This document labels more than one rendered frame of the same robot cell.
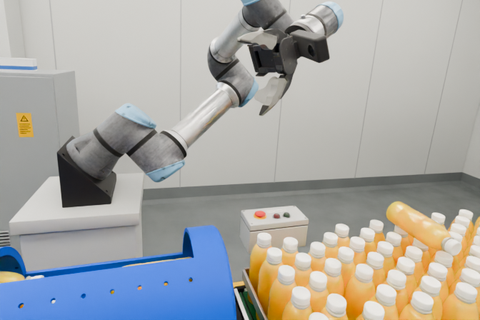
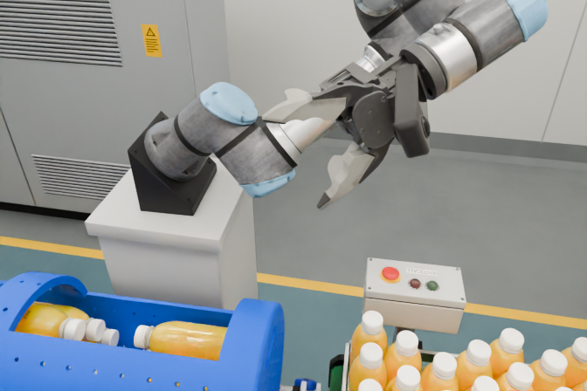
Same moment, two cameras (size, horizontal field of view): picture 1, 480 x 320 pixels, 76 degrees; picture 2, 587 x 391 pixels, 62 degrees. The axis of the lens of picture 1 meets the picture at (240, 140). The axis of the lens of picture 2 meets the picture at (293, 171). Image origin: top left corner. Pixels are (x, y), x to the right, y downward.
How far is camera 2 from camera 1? 0.38 m
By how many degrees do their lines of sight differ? 31
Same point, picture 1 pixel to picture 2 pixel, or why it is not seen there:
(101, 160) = (182, 161)
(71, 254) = (149, 264)
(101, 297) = (111, 379)
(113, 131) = (194, 126)
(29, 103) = (155, 10)
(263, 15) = not seen: outside the picture
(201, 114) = not seen: hidden behind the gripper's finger
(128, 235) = (209, 259)
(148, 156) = (237, 165)
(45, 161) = (176, 90)
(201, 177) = not seen: hidden behind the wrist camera
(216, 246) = (250, 353)
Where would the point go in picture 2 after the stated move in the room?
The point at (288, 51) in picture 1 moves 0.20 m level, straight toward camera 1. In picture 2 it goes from (375, 114) to (269, 203)
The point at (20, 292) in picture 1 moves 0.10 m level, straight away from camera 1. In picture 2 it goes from (43, 349) to (54, 300)
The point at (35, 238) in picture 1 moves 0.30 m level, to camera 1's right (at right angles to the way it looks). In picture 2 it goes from (112, 241) to (220, 284)
